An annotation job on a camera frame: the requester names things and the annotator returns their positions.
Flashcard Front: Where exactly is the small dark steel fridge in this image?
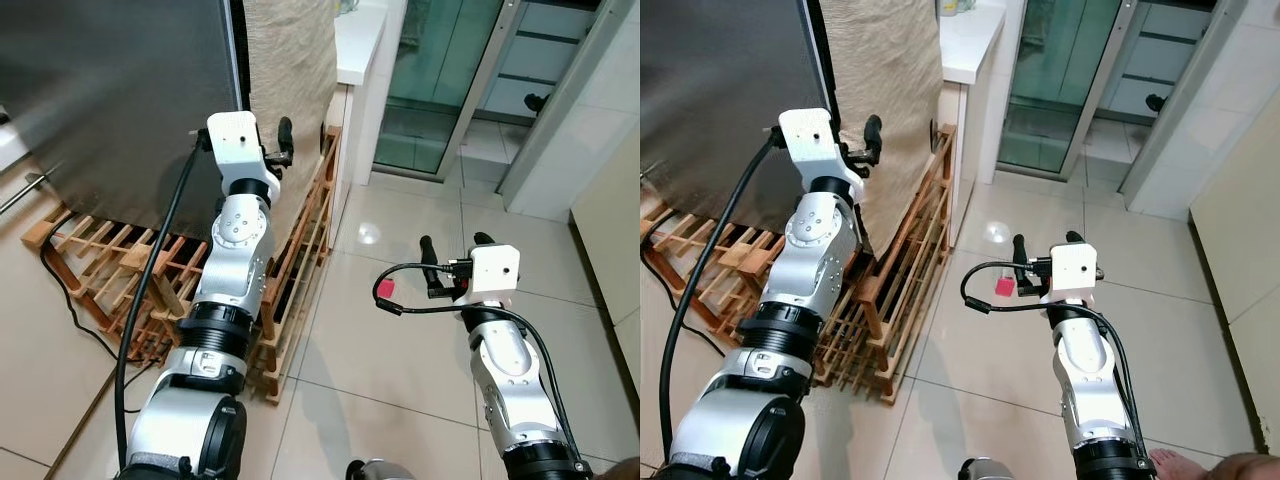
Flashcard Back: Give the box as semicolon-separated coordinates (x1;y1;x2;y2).
640;0;836;236
0;0;249;246

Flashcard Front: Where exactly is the beige hanging cloth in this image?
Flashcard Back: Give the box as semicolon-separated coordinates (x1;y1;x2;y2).
243;0;339;251
818;0;943;256

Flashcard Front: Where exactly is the plain beige cabinet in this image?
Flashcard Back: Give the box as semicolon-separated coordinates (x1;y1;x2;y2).
568;130;641;351
1188;125;1280;451

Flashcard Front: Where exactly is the wooden slat rack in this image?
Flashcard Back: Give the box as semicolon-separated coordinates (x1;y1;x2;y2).
640;122;958;406
22;125;343;406

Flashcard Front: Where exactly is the green glass sliding door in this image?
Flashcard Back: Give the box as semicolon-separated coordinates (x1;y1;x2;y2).
990;0;1141;181
372;0;521;183

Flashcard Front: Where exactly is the glass door with dark bars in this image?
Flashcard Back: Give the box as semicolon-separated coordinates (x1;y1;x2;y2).
1095;0;1216;126
478;0;601;126

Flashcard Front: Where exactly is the bare person foot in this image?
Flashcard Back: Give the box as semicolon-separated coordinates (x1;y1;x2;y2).
1148;447;1280;480

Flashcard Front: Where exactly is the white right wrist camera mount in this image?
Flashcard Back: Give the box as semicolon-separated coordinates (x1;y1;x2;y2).
1045;243;1101;303
467;244;522;307

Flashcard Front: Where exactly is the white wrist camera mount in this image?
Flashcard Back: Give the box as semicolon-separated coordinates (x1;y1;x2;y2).
207;112;266;186
467;244;522;307
1045;243;1101;303
777;107;868;206

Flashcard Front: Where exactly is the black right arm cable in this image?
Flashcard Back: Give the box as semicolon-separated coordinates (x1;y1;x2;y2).
960;260;1151;471
372;260;586;471

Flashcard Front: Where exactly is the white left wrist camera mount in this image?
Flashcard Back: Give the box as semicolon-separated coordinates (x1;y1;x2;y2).
777;107;868;206
207;112;266;186

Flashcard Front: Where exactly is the thin black power cord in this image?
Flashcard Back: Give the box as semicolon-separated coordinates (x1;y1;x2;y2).
40;245;136;363
643;215;726;359

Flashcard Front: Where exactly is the metal fridge handle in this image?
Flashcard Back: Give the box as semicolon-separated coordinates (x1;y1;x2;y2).
0;170;51;216

